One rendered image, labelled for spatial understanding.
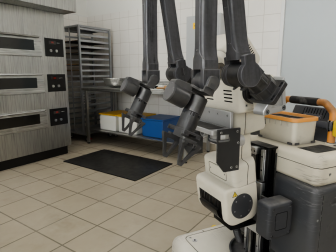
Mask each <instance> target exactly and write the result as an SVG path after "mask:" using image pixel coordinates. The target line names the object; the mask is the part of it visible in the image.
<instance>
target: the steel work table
mask: <svg viewBox="0 0 336 252"><path fill-rule="evenodd" d="M159 83H170V81H159ZM81 90H82V91H84V96H85V116H86V135H87V143H88V144H90V143H91V135H90V131H95V132H102V133H108V134H114V135H115V136H116V137H118V135H120V136H126V137H132V138H138V139H144V140H150V141H156V142H163V140H162V138H155V137H149V136H143V134H142V133H141V134H137V135H136V134H133V135H132V136H130V135H129V134H128V133H123V132H119V131H111V130H105V129H101V127H96V128H91V129H90V115H89V95H88V91H99V92H113V100H114V111H117V93H123V92H122V91H120V87H119V88H112V87H109V86H101V87H82V88H81ZM151 92H152V93H151V94H155V95H163V93H164V90H151ZM205 138H206V152H210V141H208V136H203V139H205ZM173 142H174V140H173V139H171V138H169V137H167V138H166V143H168V144H173ZM187 154H188V153H187V151H186V150H185V149H184V150H183V158H185V157H186V156H187Z"/></svg>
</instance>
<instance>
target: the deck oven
mask: <svg viewBox="0 0 336 252"><path fill-rule="evenodd" d="M76 12H77V9H76V0H0V171H4V170H8V169H12V168H15V167H19V166H23V165H27V164H30V163H34V162H38V161H42V160H45V159H49V158H53V157H57V156H60V155H64V154H68V146H69V145H71V144H72V142H71V125H70V109H69V93H68V77H67V61H66V45H65V29H64V15H65V14H71V13H76Z"/></svg>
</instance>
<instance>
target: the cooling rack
mask: <svg viewBox="0 0 336 252"><path fill-rule="evenodd" d="M80 27H81V28H88V29H94V30H101V31H109V29H107V28H100V27H94V26H87V25H81V24H75V25H69V26H64V29H65V30H68V33H69V50H70V67H71V84H72V101H73V117H74V129H71V130H70V133H71V136H73V133H74V134H79V135H84V136H87V128H85V111H84V92H83V90H82V88H83V73H82V54H81V35H80V32H85V33H99V32H96V31H88V30H81V29H80ZM70 31H77V40H78V58H79V77H80V95H81V114H82V127H80V128H76V123H75V106H74V89H73V72H72V55H71V38H70ZM98 127H101V126H100V125H99V126H93V127H90V129H93V128H98ZM94 133H99V132H98V131H92V130H90V134H94Z"/></svg>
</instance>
